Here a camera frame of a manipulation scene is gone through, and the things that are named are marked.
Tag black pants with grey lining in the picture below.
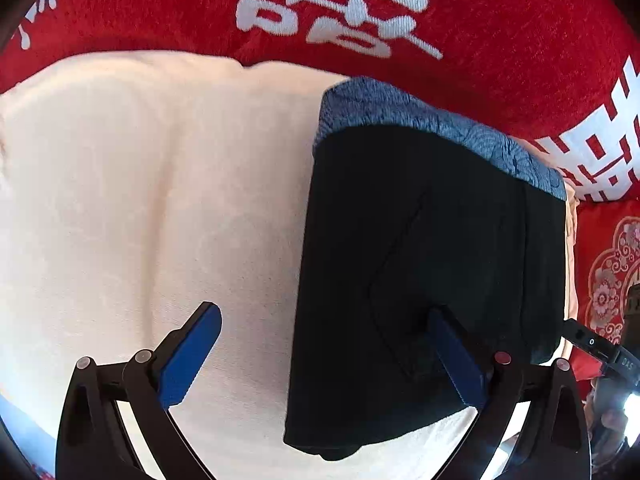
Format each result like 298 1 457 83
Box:
283 78 566 460

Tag small red embroidered pillow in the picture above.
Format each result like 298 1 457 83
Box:
569 198 640 386

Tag cream sofa seat cover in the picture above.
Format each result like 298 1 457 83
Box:
1 52 471 479

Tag red blanket with white characters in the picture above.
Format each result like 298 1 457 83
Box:
1 0 639 202

